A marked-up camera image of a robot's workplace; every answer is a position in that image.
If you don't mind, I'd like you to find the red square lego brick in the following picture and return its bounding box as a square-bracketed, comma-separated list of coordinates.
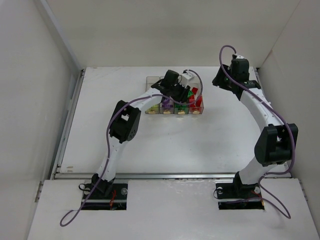
[191, 87, 199, 95]

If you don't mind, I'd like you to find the red round lego stack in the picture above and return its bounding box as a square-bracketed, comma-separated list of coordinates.
[188, 95, 203, 108]

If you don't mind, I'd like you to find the purple lime lego cluster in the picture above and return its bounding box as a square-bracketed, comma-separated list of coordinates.
[161, 98, 170, 107]

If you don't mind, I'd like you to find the green purple lego plate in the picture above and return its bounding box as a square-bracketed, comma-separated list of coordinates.
[187, 90, 195, 102]

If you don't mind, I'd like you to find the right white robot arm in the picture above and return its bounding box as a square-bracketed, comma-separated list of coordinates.
[212, 54, 298, 200]

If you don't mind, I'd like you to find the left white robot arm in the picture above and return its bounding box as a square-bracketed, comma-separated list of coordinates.
[90, 70, 195, 196]

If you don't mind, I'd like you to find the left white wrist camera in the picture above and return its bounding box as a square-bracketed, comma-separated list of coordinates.
[178, 70, 195, 88]

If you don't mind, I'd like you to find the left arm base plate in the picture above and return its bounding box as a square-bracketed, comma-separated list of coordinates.
[78, 183, 128, 211]

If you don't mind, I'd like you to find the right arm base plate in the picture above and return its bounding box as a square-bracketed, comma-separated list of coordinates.
[214, 182, 265, 210]

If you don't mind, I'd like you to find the aluminium rail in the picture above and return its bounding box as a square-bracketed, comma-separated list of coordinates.
[54, 170, 292, 180]

